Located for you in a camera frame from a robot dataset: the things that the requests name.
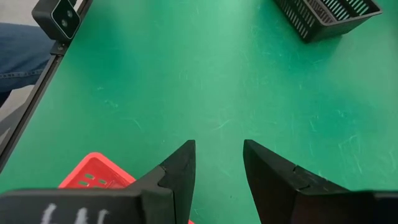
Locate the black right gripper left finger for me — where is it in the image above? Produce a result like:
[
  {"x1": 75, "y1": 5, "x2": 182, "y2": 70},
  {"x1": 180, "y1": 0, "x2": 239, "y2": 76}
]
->
[{"x1": 126, "y1": 139, "x2": 197, "y2": 224}]

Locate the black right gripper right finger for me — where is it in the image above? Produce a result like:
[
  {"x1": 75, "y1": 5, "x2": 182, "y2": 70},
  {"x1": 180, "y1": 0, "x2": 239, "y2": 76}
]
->
[{"x1": 243, "y1": 139, "x2": 349, "y2": 224}]

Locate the red plastic basket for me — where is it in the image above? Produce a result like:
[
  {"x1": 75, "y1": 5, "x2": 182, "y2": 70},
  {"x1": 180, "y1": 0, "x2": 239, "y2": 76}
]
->
[{"x1": 58, "y1": 151, "x2": 195, "y2": 224}]

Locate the black plastic basket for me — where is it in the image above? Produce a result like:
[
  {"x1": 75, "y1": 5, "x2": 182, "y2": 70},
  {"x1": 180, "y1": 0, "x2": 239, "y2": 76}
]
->
[{"x1": 273, "y1": 0, "x2": 383, "y2": 44}]

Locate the person's leg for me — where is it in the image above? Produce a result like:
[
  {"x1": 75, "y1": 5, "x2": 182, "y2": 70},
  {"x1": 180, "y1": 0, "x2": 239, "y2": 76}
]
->
[{"x1": 0, "y1": 22, "x2": 55, "y2": 107}]

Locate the black aluminium table frame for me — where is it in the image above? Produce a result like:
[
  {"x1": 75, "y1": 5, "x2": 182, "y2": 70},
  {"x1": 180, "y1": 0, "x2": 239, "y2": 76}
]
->
[{"x1": 0, "y1": 0, "x2": 94, "y2": 172}]

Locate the black table-edge camera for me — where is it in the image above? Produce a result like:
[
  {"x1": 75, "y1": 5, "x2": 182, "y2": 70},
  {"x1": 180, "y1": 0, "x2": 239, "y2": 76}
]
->
[{"x1": 31, "y1": 0, "x2": 82, "y2": 57}]

